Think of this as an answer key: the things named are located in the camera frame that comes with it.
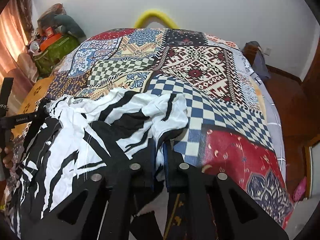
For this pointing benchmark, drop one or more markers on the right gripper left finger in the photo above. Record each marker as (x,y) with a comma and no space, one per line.
(102,207)

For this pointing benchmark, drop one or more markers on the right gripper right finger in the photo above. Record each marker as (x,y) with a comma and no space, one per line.
(204,206)

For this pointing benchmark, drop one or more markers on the black and white shirt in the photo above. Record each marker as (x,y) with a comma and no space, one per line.
(80,137)

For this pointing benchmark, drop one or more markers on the person left hand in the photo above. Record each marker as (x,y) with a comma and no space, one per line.
(7,160)

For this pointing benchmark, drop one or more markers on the wooden lap desk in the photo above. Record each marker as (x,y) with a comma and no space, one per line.
(38,91)

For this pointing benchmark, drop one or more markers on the green patterned storage bag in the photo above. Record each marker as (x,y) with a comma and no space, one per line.
(52,51)

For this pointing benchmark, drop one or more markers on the patchwork patterned bed blanket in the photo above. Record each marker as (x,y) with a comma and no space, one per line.
(227,128)

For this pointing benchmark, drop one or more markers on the orange box on pile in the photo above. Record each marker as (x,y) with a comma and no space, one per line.
(50,36)

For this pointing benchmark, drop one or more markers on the pink orange curtain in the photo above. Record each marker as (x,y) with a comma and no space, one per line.
(16,31)

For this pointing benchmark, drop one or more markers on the grey bag by bed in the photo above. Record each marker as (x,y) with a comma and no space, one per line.
(252,51)

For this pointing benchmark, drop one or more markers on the yellow curved bed rail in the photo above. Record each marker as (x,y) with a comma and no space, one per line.
(153,15)

